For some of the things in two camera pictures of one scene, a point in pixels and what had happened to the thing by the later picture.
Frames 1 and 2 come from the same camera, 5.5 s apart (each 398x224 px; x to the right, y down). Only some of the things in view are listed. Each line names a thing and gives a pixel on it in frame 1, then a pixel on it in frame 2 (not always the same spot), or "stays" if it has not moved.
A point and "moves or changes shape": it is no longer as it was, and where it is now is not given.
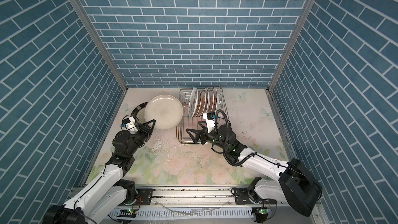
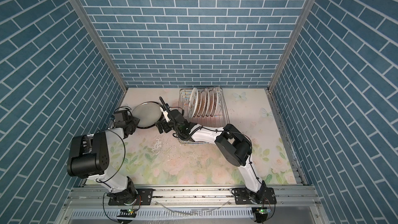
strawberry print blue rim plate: (193, 103) stays
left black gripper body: (138, 139) to (131, 123)
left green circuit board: (128, 213) stays
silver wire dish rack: (199, 105) stays
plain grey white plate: (166, 110) moves or changes shape
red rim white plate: (202, 104) stays
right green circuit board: (263, 210) stays
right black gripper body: (215, 138) to (168, 127)
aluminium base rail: (216, 204) stays
